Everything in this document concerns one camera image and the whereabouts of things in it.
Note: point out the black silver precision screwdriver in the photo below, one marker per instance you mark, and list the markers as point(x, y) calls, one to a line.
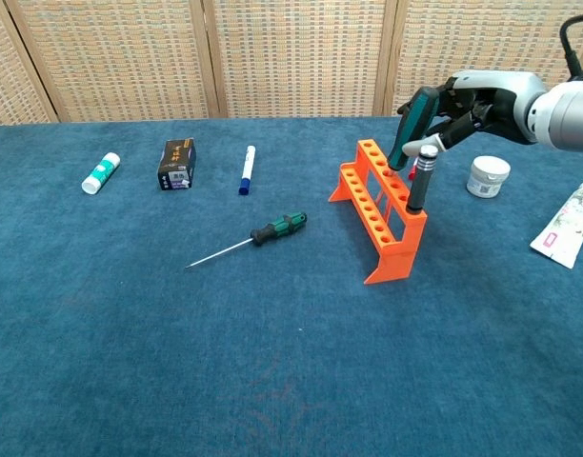
point(421, 185)

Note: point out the white round jar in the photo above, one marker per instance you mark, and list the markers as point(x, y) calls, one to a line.
point(487, 178)

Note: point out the black ink box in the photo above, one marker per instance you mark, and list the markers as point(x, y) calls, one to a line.
point(177, 164)

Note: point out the blue felt table cover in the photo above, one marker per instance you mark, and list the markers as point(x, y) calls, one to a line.
point(129, 333)

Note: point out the white marker red cap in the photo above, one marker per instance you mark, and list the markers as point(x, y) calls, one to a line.
point(412, 175)

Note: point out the woven wooden folding screen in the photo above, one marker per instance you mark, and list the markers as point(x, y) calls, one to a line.
point(296, 57)

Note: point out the white floral tube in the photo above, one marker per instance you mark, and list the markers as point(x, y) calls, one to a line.
point(565, 224)

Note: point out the teal black large screwdriver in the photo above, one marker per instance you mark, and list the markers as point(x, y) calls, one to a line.
point(410, 128)

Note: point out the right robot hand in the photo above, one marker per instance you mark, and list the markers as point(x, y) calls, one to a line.
point(501, 105)

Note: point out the white green glue stick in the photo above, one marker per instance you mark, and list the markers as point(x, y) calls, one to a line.
point(101, 172)

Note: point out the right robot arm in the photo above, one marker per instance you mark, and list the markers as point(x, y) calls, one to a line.
point(568, 116)

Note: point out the white marker blue cap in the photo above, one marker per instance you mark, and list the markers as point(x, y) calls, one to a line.
point(247, 169)

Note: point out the green black small screwdriver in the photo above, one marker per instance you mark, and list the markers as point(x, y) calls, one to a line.
point(279, 227)

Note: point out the orange test tube rack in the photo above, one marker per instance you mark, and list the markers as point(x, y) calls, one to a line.
point(396, 259)

